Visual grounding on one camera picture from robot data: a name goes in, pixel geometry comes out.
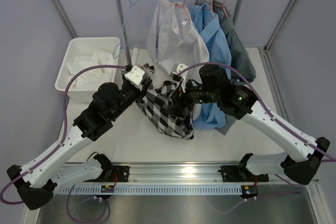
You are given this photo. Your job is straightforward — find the aluminium mounting rail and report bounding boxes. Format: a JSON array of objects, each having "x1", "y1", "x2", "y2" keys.
[{"x1": 62, "y1": 161, "x2": 320, "y2": 187}]

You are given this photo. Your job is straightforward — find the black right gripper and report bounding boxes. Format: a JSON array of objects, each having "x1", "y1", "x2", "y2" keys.
[{"x1": 165, "y1": 77, "x2": 220, "y2": 119}]

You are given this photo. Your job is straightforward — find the aluminium frame post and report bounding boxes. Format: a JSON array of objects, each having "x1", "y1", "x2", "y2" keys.
[
  {"x1": 264, "y1": 0, "x2": 314, "y2": 53},
  {"x1": 51, "y1": 0, "x2": 78, "y2": 38}
]

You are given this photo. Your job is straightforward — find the right aluminium frame post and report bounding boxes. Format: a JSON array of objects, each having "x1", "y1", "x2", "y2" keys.
[{"x1": 264, "y1": 0, "x2": 314, "y2": 53}]

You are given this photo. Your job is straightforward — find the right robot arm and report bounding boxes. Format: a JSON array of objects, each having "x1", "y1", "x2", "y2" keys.
[{"x1": 177, "y1": 62, "x2": 335, "y2": 185}]

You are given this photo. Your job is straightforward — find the light blue slotted cable duct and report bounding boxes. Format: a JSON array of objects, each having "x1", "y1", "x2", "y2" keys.
[{"x1": 58, "y1": 184, "x2": 243, "y2": 196}]

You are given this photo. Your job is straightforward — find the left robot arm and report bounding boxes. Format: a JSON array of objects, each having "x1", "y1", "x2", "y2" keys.
[{"x1": 7, "y1": 77, "x2": 152, "y2": 210}]

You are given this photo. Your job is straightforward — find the blue shirt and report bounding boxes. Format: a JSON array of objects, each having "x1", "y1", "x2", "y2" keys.
[{"x1": 191, "y1": 3, "x2": 232, "y2": 130}]

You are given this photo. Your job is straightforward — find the light grey white shirt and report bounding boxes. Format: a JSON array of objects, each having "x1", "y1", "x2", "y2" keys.
[{"x1": 146, "y1": 0, "x2": 209, "y2": 74}]

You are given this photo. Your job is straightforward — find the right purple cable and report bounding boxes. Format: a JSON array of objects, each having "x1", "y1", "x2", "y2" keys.
[{"x1": 177, "y1": 61, "x2": 336, "y2": 162}]

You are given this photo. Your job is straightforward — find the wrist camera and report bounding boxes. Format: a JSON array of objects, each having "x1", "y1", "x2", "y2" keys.
[
  {"x1": 124, "y1": 65, "x2": 146, "y2": 90},
  {"x1": 170, "y1": 63, "x2": 188, "y2": 82}
]

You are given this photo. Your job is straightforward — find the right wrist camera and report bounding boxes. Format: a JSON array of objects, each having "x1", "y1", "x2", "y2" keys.
[{"x1": 170, "y1": 63, "x2": 188, "y2": 82}]

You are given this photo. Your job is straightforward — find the purple cable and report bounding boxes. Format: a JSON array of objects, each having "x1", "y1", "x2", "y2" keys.
[
  {"x1": 0, "y1": 64, "x2": 132, "y2": 205},
  {"x1": 177, "y1": 61, "x2": 336, "y2": 162}
]

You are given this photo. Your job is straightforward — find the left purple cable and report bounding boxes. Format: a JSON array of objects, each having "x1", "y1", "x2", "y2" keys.
[{"x1": 0, "y1": 64, "x2": 132, "y2": 205}]

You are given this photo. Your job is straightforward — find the white plastic basket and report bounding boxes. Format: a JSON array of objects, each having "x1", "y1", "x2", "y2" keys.
[{"x1": 55, "y1": 37, "x2": 120, "y2": 103}]

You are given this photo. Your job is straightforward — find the dark grey shirt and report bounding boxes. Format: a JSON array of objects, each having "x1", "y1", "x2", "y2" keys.
[{"x1": 194, "y1": 0, "x2": 256, "y2": 135}]

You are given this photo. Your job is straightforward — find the left aluminium frame post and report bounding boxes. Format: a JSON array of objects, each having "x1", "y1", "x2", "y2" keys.
[{"x1": 51, "y1": 0, "x2": 78, "y2": 38}]

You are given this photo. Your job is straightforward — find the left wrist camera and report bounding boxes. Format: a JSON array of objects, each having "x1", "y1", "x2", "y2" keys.
[{"x1": 124, "y1": 65, "x2": 146, "y2": 90}]

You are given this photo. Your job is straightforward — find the black white checkered shirt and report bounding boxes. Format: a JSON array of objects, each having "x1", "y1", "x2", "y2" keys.
[{"x1": 122, "y1": 66, "x2": 194, "y2": 140}]

